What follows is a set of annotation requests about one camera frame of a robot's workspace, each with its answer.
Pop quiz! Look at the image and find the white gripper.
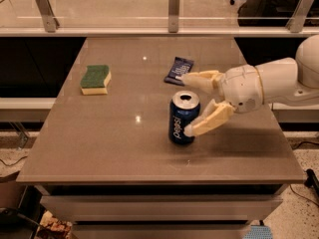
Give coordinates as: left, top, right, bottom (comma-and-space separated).
175, 65, 263, 137

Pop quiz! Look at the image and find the blue pepsi can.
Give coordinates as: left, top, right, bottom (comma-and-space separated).
168, 91, 200, 144

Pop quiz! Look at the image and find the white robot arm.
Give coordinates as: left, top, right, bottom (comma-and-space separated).
178, 35, 319, 136

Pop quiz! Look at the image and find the dark blue snack wrapper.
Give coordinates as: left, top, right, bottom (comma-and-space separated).
164, 57, 193, 86

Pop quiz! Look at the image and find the black office chair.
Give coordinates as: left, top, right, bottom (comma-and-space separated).
204, 0, 319, 28

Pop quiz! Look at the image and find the green yellow sponge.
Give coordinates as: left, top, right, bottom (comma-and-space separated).
80, 65, 112, 95

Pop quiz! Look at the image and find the lower metal drawer front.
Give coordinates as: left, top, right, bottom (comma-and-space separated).
72, 224, 249, 239

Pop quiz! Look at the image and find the metal drawer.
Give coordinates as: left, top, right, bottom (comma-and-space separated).
41, 195, 282, 222
72, 224, 249, 239

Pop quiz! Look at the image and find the upper metal drawer front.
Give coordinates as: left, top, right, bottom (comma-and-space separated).
41, 195, 282, 222

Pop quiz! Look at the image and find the snack tray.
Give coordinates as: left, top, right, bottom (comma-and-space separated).
35, 211, 72, 239

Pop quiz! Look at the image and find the right metal railing post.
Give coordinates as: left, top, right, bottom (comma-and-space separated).
286, 0, 315, 33

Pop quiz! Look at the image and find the metal railing post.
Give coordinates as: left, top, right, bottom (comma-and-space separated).
168, 0, 180, 33
286, 0, 315, 33
35, 0, 60, 33

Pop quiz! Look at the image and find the middle metal railing post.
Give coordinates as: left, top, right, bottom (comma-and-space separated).
168, 0, 180, 33

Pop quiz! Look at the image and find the black floor cable right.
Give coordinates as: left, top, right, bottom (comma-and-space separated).
288, 140, 319, 208

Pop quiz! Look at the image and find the black floor cable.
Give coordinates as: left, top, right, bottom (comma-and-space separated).
0, 154, 29, 167
288, 140, 319, 208

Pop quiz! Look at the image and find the left metal railing post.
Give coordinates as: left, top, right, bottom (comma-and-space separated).
35, 0, 60, 33

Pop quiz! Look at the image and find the black floor cable left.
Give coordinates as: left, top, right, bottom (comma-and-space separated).
0, 154, 29, 167

